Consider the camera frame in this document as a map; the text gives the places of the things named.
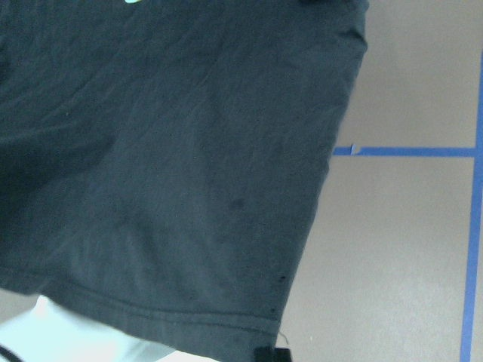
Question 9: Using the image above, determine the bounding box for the black graphic t-shirt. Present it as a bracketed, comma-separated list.
[1, 1, 369, 361]

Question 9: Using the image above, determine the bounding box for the brown paper table cover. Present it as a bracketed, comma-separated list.
[1, 1, 482, 361]

